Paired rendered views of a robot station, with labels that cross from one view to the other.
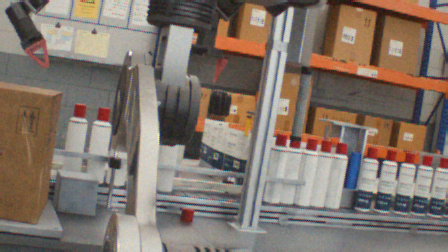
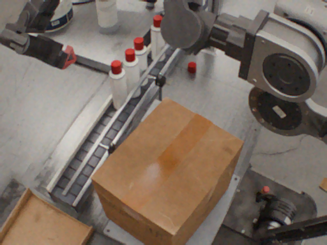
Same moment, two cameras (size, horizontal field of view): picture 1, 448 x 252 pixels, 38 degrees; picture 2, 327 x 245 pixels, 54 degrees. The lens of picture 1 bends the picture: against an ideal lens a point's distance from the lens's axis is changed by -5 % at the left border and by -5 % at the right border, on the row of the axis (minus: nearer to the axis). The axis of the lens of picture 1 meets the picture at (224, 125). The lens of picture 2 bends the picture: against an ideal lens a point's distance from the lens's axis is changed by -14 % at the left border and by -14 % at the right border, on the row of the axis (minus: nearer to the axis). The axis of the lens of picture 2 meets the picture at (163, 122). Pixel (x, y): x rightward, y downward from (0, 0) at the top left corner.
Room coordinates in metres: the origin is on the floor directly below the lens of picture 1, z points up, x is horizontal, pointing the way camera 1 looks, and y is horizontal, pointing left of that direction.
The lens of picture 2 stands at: (1.12, 0.83, 1.87)
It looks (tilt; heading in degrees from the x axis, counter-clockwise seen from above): 54 degrees down; 316
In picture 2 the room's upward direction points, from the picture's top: straight up
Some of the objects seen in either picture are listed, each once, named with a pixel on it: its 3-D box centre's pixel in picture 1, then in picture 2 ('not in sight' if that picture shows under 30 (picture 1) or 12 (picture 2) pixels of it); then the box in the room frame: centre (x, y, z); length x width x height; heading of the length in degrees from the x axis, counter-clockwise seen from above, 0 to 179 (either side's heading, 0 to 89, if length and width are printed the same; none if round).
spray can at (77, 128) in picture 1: (75, 142); (118, 85); (1.79, 0.39, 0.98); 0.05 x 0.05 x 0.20
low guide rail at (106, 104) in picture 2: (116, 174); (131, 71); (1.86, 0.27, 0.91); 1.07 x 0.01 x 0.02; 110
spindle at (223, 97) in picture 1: (215, 128); not in sight; (2.55, 0.03, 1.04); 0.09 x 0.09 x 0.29
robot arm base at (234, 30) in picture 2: not in sight; (237, 37); (1.39, 0.39, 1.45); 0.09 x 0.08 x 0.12; 105
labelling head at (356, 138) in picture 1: (337, 163); not in sight; (2.16, -0.38, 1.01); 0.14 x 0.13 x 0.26; 110
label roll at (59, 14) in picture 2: not in sight; (51, 7); (2.44, 0.29, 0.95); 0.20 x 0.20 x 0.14
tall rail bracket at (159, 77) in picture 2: (110, 177); (154, 87); (1.75, 0.27, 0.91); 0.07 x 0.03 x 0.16; 20
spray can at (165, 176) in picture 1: (168, 155); (158, 38); (1.87, 0.14, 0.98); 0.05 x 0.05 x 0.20
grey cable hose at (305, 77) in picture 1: (301, 104); not in sight; (1.89, -0.20, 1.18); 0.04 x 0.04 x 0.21
